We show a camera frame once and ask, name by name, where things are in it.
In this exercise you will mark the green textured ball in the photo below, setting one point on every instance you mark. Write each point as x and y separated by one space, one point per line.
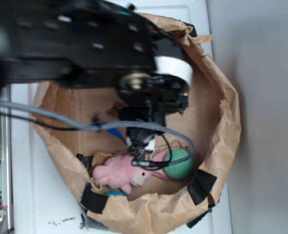
181 170

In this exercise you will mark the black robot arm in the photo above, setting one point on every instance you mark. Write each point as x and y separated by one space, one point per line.
83 44

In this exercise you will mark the pink plush bunny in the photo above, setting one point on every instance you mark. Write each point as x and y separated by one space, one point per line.
117 172

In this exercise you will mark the crumpled brown paper bag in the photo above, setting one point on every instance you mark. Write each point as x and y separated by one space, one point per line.
212 122

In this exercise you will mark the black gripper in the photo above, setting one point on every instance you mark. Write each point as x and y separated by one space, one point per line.
149 99

